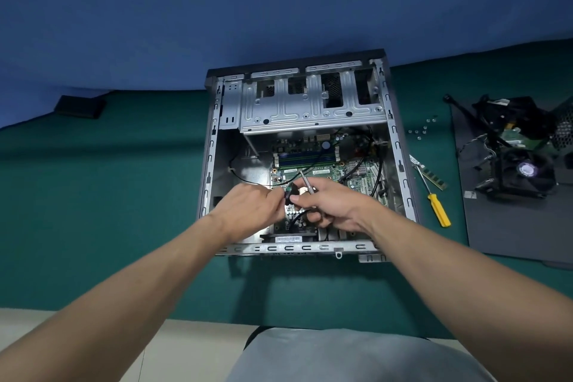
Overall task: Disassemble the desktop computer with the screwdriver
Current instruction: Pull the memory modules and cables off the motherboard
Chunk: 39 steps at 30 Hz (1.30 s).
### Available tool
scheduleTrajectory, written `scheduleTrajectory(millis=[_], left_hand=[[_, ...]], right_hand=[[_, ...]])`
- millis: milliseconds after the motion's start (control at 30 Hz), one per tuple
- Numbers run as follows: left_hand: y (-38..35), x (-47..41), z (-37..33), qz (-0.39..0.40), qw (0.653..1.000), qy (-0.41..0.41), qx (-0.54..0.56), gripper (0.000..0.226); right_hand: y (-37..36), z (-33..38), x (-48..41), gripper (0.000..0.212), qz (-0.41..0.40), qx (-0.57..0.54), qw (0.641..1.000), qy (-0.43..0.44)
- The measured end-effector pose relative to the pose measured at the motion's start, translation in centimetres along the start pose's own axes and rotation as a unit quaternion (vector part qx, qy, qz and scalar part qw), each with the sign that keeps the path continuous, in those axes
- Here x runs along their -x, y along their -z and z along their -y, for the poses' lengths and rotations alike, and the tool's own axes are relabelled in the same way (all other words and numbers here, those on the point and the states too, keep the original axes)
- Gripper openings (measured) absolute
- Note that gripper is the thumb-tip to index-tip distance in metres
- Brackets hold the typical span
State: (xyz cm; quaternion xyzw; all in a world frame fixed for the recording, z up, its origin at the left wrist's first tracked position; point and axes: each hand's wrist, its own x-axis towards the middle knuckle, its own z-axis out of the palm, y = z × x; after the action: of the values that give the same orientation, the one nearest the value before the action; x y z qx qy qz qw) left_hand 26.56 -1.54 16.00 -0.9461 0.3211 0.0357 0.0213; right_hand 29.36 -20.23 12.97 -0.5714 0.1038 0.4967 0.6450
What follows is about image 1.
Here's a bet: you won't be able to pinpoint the person's right hand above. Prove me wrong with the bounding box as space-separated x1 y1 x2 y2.
289 177 381 235

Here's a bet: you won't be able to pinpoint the person's left hand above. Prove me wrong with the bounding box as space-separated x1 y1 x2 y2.
209 182 287 245

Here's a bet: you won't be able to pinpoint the green motherboard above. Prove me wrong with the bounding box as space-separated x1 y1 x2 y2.
268 133 388 235

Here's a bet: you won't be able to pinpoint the black cable round plug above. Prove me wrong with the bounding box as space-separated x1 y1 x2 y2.
284 183 324 231

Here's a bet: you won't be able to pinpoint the slim grey screwdriver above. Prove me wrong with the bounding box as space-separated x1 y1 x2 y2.
298 170 317 196

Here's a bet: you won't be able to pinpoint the thick black case cable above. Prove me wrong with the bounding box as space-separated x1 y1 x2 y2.
366 126 387 204

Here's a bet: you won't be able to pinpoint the desktop computer case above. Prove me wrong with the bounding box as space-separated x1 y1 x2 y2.
196 49 421 264

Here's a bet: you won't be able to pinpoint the yellow-handled screwdriver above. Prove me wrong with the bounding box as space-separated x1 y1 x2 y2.
414 164 452 229

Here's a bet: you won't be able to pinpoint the silver metal drive cage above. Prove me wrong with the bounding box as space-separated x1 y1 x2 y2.
239 68 389 134

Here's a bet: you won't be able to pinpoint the cluster of silver screws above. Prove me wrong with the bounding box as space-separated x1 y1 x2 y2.
407 115 439 141

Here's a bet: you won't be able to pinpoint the black data cable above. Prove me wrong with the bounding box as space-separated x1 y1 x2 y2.
443 94 476 128

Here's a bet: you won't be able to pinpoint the black side panel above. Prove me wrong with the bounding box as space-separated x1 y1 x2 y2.
449 95 573 272

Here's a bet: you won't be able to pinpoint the black processor cooler fan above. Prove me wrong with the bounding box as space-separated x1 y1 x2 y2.
474 149 559 200

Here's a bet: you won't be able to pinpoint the hard drive with cables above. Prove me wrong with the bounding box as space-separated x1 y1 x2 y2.
472 94 557 150

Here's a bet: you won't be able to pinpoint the silver power supply unit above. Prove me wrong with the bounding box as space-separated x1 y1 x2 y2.
550 97 573 154

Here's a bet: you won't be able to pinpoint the person's right forearm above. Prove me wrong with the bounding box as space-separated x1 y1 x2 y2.
365 207 573 382

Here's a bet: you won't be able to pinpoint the person's left forearm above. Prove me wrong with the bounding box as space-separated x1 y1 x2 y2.
0 211 233 382

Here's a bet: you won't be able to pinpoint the person's black shorts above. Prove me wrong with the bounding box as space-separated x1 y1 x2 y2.
244 325 278 351

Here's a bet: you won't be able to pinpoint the person's white shirt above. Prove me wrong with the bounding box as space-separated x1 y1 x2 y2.
226 328 495 382

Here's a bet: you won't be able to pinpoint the green floor mat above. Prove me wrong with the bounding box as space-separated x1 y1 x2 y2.
0 39 573 340

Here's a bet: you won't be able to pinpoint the black flat base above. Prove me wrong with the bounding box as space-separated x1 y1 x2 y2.
54 95 108 120

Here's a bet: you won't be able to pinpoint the blue cloth curtain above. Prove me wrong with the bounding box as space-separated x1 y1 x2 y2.
0 0 573 130

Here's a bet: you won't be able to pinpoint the thin black wire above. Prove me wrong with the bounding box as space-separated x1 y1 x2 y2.
228 154 275 188

